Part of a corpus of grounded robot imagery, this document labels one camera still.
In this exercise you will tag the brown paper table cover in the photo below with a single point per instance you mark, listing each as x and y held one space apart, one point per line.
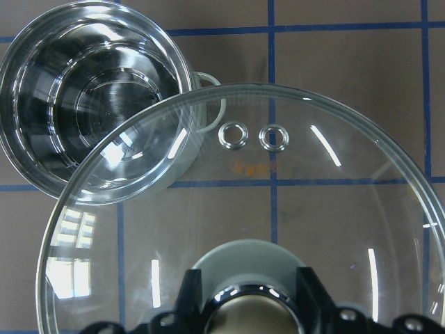
379 70

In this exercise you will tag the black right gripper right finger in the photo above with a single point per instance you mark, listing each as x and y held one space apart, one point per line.
317 313

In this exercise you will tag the white cooking pot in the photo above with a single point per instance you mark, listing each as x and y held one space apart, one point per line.
79 83

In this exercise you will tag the glass pot lid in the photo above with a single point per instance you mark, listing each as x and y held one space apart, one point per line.
286 179

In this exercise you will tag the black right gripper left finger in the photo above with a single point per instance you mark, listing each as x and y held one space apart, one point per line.
184 317

